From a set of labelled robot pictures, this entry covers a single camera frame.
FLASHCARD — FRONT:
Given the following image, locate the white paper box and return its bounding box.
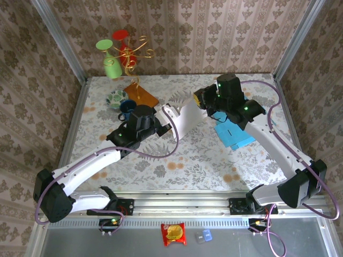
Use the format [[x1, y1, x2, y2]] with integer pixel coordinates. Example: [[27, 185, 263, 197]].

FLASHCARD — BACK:
[[171, 100, 206, 142]]

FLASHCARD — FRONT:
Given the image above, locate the blue paper box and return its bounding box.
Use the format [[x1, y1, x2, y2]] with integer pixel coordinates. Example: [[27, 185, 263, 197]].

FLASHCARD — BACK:
[[213, 98, 266, 149]]

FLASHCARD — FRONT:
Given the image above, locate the dark blue mug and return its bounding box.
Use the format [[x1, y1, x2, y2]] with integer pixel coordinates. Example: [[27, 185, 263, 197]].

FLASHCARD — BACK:
[[117, 99, 139, 122]]

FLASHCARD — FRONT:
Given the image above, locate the brown wooden board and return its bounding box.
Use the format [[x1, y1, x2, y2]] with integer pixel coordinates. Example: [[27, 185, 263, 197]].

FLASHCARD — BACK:
[[123, 83, 160, 112]]

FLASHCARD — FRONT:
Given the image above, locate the leaf pattern bowl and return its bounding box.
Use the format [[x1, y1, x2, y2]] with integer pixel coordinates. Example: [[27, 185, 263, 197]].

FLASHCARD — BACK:
[[106, 90, 129, 110]]

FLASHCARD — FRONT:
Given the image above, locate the green wine glass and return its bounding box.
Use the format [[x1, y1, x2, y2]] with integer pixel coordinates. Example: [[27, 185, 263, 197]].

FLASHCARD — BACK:
[[95, 39, 123, 79]]

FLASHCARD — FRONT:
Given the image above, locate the red wine glass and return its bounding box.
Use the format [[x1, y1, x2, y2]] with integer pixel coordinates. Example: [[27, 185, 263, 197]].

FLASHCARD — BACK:
[[111, 29, 138, 66]]

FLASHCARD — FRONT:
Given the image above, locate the small black controller board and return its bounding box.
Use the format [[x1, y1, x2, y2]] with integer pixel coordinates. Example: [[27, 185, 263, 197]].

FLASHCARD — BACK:
[[98, 218, 122, 237], [248, 218, 272, 237]]

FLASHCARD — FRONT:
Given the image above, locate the red snack packet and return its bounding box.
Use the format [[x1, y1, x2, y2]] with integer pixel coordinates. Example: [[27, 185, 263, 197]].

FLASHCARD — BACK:
[[160, 222, 187, 247]]

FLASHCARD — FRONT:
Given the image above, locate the grey metal sheet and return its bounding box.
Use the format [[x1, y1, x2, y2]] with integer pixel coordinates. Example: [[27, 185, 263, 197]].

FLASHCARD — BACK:
[[25, 217, 343, 257]]

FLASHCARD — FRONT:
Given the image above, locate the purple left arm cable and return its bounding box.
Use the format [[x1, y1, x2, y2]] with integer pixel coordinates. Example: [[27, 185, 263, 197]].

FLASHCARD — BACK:
[[36, 110, 180, 223]]

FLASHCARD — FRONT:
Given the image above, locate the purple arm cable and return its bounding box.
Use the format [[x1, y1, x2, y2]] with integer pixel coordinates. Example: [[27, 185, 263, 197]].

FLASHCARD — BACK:
[[36, 110, 180, 223], [240, 80, 341, 257]]

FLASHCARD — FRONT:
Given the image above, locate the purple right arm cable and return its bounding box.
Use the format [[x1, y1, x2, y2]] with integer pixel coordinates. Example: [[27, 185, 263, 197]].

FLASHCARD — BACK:
[[240, 80, 341, 257]]

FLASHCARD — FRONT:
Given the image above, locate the aluminium table side rail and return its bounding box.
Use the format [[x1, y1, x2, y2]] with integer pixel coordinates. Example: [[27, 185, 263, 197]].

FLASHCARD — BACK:
[[50, 77, 91, 198], [272, 74, 317, 196]]

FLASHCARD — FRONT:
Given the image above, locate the gold wire glass rack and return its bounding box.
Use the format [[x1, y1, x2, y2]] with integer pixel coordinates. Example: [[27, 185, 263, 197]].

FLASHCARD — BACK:
[[103, 35, 155, 100]]

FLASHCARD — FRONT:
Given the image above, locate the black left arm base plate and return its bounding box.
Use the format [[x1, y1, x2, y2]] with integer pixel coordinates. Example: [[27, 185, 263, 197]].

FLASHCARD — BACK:
[[86, 198, 135, 216]]

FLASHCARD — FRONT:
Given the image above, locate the aluminium frame post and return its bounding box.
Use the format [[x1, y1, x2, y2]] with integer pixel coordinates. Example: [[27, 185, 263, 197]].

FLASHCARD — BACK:
[[273, 0, 326, 81], [29, 0, 88, 84]]

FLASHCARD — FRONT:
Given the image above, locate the aluminium mounting rail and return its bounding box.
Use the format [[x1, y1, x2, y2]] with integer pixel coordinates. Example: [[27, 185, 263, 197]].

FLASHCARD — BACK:
[[37, 191, 329, 218]]

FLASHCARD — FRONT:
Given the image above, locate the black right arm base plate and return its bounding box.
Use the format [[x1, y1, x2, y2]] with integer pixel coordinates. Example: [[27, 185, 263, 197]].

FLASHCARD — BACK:
[[229, 196, 279, 215]]

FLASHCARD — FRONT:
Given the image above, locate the slotted grey cable duct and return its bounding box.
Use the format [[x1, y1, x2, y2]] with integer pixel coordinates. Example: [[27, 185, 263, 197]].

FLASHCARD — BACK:
[[48, 217, 251, 228]]

